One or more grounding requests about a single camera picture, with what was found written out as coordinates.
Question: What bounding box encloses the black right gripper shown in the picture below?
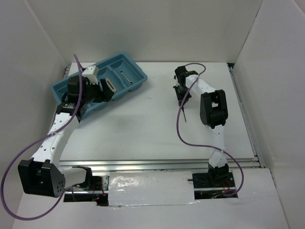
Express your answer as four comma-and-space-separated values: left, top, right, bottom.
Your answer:
174, 84, 192, 105

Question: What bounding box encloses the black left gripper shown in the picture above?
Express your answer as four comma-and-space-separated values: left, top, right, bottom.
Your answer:
81, 79, 115, 105

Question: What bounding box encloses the silver utility knife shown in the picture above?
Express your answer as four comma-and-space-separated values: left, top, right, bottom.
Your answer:
106, 79, 117, 92

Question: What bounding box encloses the red handled screwdriver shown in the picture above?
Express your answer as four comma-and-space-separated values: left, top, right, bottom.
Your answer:
181, 106, 187, 122

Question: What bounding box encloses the small silver ratchet wrench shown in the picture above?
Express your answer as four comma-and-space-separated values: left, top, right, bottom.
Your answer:
121, 71, 133, 84

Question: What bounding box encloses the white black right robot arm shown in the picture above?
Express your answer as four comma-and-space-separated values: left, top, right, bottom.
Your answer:
173, 66, 229, 187

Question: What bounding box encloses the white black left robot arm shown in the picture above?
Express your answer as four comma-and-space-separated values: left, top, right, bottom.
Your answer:
18, 76, 115, 198

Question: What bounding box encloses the teal compartment tray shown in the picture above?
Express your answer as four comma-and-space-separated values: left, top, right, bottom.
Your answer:
51, 52, 147, 121

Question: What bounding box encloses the white front cover board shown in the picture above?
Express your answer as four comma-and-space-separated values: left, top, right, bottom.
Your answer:
108, 171, 195, 207

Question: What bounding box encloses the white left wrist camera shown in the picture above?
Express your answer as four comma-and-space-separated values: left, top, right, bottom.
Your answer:
81, 65, 99, 84

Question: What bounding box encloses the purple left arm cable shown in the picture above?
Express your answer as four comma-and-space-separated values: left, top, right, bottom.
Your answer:
0, 53, 84, 220

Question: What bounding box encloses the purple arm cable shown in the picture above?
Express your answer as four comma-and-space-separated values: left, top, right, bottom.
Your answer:
176, 62, 245, 197
0, 53, 84, 220

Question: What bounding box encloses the aluminium table frame rail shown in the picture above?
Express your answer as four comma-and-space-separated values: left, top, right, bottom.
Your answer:
60, 62, 260, 170

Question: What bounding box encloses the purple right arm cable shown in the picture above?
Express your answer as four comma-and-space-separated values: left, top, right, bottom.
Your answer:
176, 62, 245, 197

